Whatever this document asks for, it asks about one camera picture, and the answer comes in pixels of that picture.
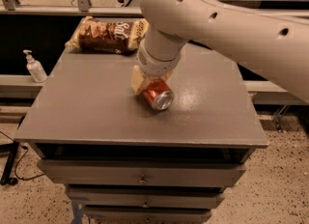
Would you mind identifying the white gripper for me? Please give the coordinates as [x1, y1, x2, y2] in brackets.
[131, 42, 182, 96]

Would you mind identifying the red coca-cola can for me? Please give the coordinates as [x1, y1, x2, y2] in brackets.
[142, 79, 174, 111]

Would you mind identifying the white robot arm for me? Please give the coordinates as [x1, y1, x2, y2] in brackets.
[137, 0, 309, 102]

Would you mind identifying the brown salt chip bag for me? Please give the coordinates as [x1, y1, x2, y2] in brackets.
[66, 16, 149, 54]

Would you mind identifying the grey drawer cabinet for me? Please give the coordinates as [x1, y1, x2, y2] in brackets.
[14, 17, 269, 224]

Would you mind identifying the white pump sanitizer bottle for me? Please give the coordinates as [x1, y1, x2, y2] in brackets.
[23, 49, 47, 83]

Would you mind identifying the top grey drawer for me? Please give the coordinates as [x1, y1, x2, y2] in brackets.
[38, 159, 245, 187]

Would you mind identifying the grey drawer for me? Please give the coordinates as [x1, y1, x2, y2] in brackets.
[84, 206, 211, 223]
[67, 186, 224, 209]
[38, 159, 245, 187]

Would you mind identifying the middle grey drawer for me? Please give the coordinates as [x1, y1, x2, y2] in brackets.
[67, 186, 224, 209]

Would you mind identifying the bottom grey drawer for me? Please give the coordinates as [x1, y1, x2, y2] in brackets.
[84, 206, 211, 223]

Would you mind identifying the black stand leg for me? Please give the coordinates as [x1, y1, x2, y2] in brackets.
[0, 142, 18, 185]

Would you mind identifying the black cable on floor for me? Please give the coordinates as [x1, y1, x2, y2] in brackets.
[0, 115, 45, 182]

